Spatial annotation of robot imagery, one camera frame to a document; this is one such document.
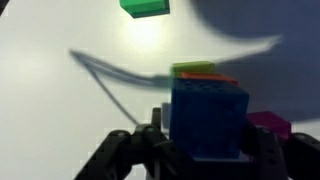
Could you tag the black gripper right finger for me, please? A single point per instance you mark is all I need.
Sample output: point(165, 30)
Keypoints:
point(266, 160)

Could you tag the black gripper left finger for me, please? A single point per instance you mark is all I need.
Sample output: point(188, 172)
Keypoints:
point(140, 156)

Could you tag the blue block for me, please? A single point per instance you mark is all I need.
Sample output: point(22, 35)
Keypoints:
point(206, 120)

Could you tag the magenta block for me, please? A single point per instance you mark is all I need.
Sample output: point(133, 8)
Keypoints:
point(270, 121)

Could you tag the orange block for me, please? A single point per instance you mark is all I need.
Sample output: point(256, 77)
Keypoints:
point(213, 77)

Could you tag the yellow-green block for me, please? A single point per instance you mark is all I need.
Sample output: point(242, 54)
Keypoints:
point(191, 67)

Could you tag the green block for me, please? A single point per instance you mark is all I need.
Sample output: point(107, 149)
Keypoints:
point(146, 7)

